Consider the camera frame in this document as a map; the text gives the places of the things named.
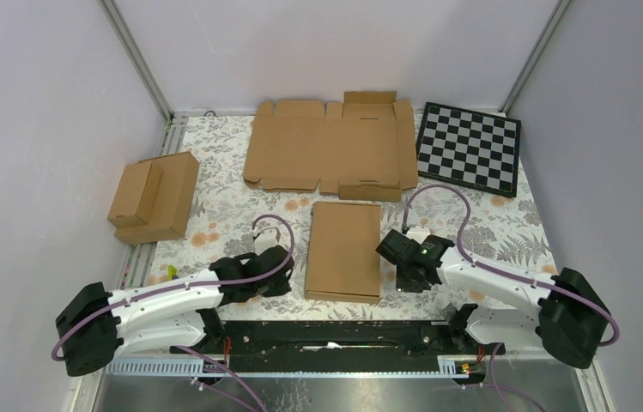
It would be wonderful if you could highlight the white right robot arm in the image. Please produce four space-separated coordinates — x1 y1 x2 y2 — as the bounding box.
376 227 610 369

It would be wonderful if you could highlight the black white checkerboard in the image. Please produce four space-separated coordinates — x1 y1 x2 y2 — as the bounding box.
416 102 522 198

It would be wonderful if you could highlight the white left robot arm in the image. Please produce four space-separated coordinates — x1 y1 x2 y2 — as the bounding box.
51 245 294 377

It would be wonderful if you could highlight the brown flat cardboard sheet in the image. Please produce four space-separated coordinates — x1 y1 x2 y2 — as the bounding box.
243 91 418 202

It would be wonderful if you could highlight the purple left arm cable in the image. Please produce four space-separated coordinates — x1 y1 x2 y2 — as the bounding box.
51 215 296 363

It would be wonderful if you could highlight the small yellow white block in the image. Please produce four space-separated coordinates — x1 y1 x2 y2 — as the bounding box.
167 265 178 280

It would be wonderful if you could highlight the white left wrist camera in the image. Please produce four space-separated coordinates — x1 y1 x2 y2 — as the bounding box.
253 227 281 255

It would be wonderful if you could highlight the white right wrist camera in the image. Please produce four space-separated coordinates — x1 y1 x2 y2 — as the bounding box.
404 226 431 244

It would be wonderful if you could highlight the brown cardboard box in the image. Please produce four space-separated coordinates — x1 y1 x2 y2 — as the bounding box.
107 152 199 245
305 202 381 305

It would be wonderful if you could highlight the folded brown cardboard box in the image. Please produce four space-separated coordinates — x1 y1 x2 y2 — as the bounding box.
107 152 199 245

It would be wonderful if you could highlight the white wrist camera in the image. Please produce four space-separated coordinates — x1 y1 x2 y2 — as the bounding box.
253 227 281 255
404 226 431 244

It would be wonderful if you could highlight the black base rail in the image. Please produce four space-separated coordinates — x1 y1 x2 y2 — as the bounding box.
191 320 506 374

